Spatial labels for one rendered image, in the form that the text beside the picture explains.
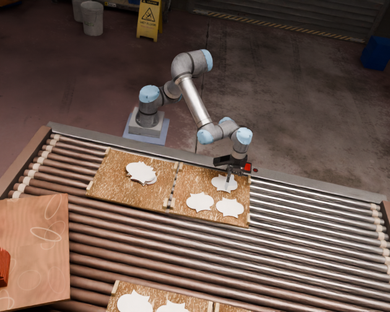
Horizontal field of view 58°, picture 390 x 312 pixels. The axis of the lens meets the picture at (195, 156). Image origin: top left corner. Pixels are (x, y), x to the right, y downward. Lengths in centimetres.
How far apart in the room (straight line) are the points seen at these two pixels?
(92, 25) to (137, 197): 370
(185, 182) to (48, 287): 85
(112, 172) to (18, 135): 186
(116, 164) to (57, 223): 52
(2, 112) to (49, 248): 256
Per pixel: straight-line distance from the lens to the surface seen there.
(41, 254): 156
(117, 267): 163
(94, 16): 518
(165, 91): 215
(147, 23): 522
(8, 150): 354
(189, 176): 195
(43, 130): 220
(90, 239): 171
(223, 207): 184
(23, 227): 165
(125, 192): 184
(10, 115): 392
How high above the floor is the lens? 236
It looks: 43 degrees down
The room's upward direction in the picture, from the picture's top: 12 degrees clockwise
